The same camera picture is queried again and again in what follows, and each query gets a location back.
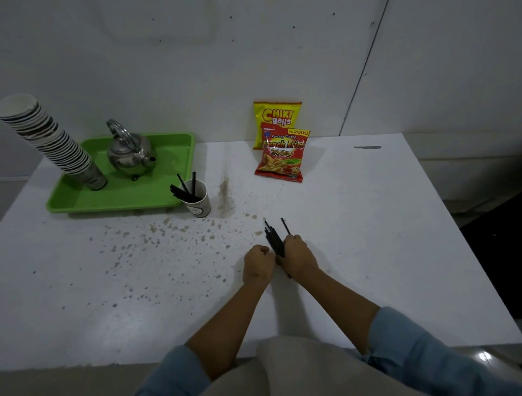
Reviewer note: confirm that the person's left forearm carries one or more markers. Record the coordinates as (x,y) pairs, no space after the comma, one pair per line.
(228,322)

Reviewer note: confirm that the yellow snack packet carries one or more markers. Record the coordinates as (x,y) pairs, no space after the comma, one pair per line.
(274,118)

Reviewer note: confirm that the bunch of black straws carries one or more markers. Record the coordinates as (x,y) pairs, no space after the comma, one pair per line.
(185,191)

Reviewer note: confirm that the person's left hand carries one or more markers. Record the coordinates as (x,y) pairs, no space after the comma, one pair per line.
(258,265)

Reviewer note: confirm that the person's left fingers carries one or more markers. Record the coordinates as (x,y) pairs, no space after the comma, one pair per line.
(263,249)

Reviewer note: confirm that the stack of paper cups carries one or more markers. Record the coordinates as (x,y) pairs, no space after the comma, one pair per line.
(51,140)

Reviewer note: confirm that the bundle of black straws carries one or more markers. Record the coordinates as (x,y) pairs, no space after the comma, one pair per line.
(275,240)

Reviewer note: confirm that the person's right forearm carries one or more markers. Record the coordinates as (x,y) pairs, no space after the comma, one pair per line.
(338,306)

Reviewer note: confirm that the red snack packet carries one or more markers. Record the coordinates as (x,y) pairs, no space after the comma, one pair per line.
(282,153)

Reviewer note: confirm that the green plastic tray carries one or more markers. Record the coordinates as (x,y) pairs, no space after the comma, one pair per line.
(126,175)

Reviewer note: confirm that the beige headscarf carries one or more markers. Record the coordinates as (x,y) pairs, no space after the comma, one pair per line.
(318,367)

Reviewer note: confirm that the white paper cup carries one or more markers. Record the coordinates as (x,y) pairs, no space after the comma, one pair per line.
(198,202)

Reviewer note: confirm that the person's right hand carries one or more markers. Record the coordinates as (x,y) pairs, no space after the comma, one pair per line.
(297,257)

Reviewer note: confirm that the silver metal teapot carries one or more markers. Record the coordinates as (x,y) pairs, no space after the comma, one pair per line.
(130,153)

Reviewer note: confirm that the person's right fingers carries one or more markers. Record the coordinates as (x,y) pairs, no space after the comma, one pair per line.
(288,247)

